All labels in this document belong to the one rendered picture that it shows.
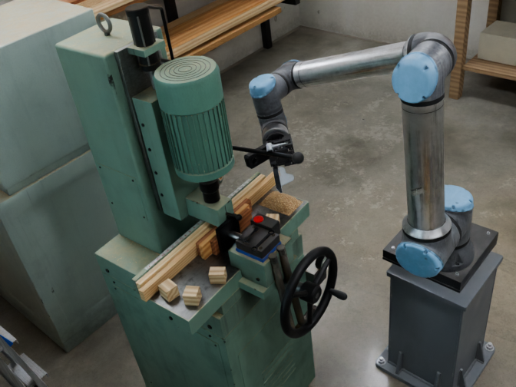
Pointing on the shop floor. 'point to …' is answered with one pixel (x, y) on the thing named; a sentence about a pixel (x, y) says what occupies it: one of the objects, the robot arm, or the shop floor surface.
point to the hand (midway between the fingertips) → (273, 173)
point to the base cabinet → (216, 347)
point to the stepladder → (18, 365)
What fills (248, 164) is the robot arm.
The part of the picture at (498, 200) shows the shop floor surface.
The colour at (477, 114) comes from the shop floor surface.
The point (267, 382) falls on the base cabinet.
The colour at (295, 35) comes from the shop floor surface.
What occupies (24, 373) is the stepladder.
